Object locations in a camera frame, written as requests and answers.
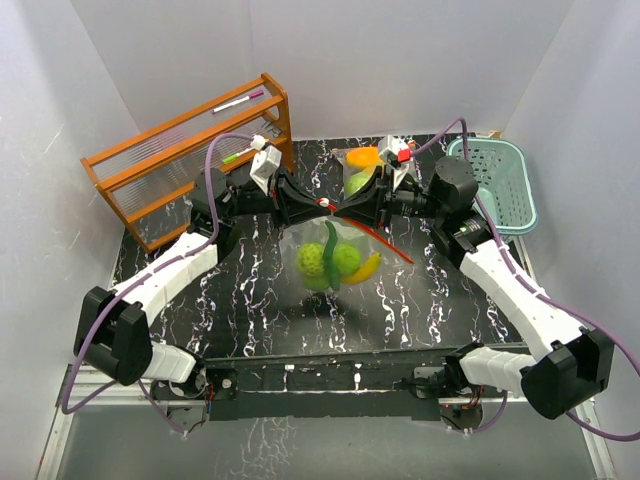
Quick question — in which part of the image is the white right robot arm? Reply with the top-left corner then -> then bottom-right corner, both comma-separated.
335,156 -> 614,419

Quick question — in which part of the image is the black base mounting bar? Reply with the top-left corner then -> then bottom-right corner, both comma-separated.
149,342 -> 531,422

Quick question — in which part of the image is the teal plastic basket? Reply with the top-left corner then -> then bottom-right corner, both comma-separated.
468,137 -> 538,237

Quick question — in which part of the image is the pink capped white marker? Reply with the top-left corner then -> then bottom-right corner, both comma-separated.
211,90 -> 264,115

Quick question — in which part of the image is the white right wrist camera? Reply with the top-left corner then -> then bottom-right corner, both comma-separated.
378,135 -> 415,191

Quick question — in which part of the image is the dark green fake cucumber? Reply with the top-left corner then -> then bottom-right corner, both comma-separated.
323,220 -> 341,291

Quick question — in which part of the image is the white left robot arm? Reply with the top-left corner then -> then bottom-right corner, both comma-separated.
73,167 -> 331,399

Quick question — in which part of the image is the bumpy green fake fruit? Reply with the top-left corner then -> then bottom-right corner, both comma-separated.
296,243 -> 326,277

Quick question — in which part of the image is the green capped white marker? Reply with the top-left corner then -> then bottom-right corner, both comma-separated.
222,147 -> 253,164

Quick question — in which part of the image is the orange wooden shelf rack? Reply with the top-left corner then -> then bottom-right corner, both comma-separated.
81,73 -> 295,253

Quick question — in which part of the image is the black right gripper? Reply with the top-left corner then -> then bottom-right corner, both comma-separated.
333,165 -> 446,232

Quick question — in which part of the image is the clear zip bag red seal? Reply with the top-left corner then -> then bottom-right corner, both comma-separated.
279,198 -> 414,294

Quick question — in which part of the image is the green fake cabbage left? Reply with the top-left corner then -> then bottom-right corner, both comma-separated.
344,171 -> 373,198

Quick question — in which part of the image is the orange fake fruit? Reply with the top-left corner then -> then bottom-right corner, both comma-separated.
345,147 -> 383,170

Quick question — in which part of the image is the aluminium frame rail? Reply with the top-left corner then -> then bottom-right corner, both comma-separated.
37,387 -> 617,479

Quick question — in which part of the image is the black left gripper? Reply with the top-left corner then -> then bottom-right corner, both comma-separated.
223,168 -> 332,232

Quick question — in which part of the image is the yellow fake banana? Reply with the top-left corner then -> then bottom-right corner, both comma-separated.
341,253 -> 382,285

